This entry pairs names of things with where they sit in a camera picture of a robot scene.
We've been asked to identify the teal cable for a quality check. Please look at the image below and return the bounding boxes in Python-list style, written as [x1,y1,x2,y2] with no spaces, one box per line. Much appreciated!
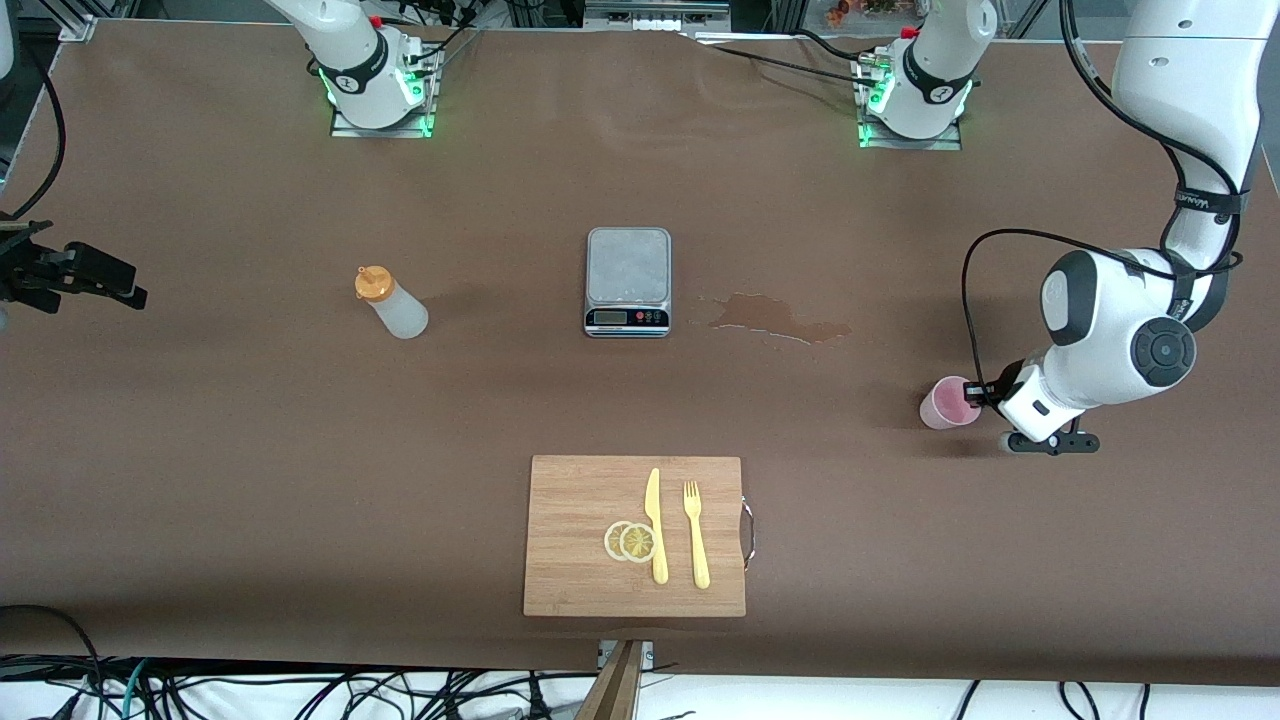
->
[95,660,151,720]

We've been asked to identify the yellow plastic knife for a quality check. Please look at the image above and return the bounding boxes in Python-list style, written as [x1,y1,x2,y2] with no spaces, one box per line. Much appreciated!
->
[644,467,670,586]

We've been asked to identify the wooden cutting board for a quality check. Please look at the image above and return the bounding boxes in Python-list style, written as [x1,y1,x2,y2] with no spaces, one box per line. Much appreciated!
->
[522,455,748,618]

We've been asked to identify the black looped floor cable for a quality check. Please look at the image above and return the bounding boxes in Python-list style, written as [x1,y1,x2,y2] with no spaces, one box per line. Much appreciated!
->
[0,604,106,691]

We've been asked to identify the brown paper table cover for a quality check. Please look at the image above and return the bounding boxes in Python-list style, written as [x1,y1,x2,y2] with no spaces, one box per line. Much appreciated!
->
[0,20,1280,687]

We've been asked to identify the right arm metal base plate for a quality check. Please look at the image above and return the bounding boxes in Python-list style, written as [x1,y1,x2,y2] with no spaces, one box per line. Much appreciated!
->
[330,40,441,139]

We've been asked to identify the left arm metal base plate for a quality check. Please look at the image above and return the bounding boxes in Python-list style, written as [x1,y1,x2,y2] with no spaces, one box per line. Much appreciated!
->
[858,55,963,151]

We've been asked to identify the translucent sauce bottle orange cap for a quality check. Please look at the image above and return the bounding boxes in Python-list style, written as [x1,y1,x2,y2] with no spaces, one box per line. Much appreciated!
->
[354,265,430,341]

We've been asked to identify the white power strip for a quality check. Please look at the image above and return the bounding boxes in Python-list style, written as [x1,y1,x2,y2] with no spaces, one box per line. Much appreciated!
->
[585,3,731,33]

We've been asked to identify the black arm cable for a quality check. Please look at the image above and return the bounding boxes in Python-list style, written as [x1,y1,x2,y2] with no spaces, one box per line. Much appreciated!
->
[962,0,1246,401]
[0,45,67,217]

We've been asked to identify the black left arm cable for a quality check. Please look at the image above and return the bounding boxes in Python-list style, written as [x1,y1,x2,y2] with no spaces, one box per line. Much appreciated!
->
[962,0,1246,401]

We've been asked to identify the yellow plastic fork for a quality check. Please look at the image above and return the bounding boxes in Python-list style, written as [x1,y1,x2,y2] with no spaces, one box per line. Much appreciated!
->
[683,480,712,590]

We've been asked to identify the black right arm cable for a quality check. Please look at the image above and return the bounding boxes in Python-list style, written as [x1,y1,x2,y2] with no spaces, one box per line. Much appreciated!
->
[0,45,67,217]

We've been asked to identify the black base power cable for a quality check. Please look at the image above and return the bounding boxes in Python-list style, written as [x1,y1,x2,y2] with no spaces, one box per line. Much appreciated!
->
[690,35,881,86]

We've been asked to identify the pink plastic cup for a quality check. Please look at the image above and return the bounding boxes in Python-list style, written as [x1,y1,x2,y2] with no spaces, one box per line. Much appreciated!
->
[919,376,983,431]

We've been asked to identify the wooden post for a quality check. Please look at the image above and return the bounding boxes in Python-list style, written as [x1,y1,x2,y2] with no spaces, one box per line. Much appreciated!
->
[575,640,646,720]

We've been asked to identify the silver digital kitchen scale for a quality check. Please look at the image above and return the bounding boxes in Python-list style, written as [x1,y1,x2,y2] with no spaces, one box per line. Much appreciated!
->
[583,227,672,339]

